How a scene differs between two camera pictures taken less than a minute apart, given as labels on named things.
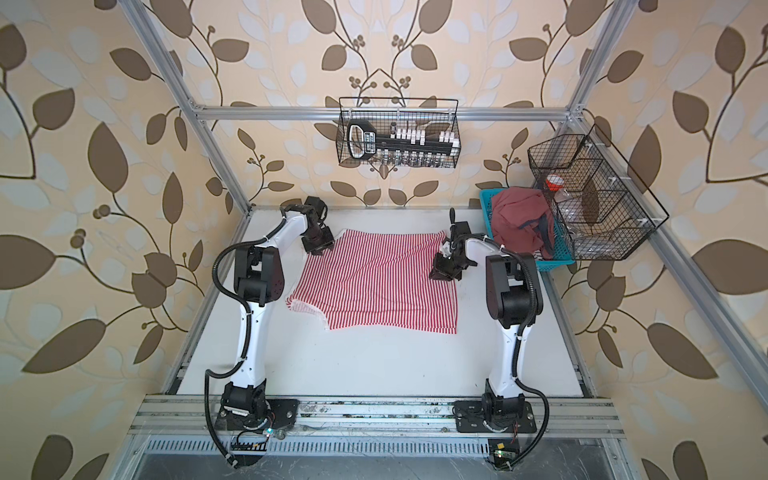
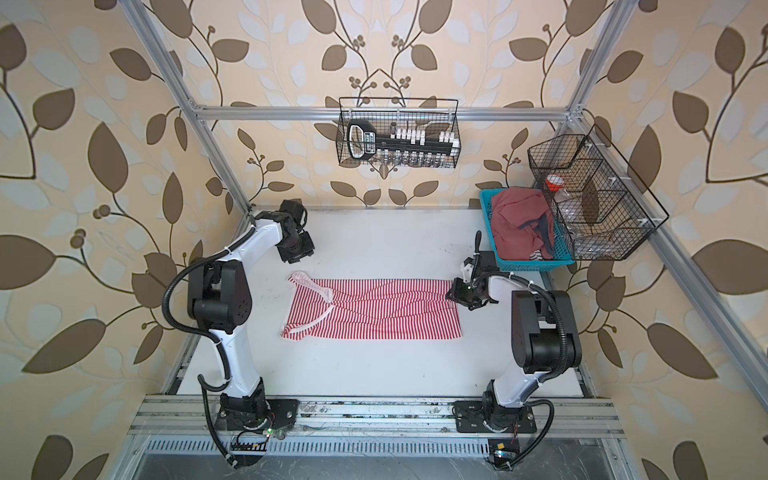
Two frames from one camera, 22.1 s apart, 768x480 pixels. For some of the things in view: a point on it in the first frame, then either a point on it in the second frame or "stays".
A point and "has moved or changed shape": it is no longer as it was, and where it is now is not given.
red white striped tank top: x=378 y=280 has moved or changed shape
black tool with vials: x=402 y=146 stays
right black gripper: x=439 y=271 → x=457 y=294
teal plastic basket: x=562 y=254 stays
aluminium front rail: x=188 y=417 stays
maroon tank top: x=522 y=220 stays
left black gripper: x=329 y=240 → x=308 y=248
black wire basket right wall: x=604 y=210 stays
